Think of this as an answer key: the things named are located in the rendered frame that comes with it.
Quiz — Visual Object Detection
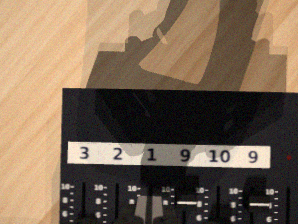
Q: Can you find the black lighting desk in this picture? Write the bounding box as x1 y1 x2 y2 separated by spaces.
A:
59 88 298 224

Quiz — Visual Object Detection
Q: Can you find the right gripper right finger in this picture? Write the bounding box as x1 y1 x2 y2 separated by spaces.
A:
148 196 219 224

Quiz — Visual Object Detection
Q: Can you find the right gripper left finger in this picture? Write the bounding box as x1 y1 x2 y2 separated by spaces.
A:
65 196 150 224

